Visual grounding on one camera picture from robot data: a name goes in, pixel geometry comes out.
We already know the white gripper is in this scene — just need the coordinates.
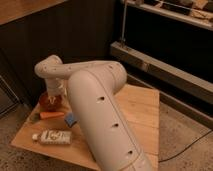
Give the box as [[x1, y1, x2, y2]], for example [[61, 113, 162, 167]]
[[45, 78, 66, 104]]

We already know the red ceramic bowl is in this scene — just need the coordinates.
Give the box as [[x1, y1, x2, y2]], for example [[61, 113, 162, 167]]
[[39, 92, 62, 111]]

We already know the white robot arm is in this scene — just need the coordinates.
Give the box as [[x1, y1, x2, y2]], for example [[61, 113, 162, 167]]
[[34, 55, 153, 171]]

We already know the orange toy carrot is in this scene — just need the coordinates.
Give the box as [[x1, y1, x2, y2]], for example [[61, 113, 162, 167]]
[[30, 112, 64, 123]]

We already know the blue sponge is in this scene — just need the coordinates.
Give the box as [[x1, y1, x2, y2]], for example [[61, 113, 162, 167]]
[[64, 113, 77, 127]]

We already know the white plastic bottle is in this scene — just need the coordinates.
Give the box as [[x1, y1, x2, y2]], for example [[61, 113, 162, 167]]
[[32, 130, 71, 145]]

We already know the metal pole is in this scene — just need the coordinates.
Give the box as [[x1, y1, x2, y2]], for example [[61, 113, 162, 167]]
[[121, 0, 128, 47]]

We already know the cluttered upper shelf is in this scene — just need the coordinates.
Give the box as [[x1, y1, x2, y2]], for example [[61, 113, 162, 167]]
[[120, 0, 213, 32]]

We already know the grey metal rail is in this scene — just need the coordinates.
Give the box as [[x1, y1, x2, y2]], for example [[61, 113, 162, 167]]
[[110, 42, 213, 105]]

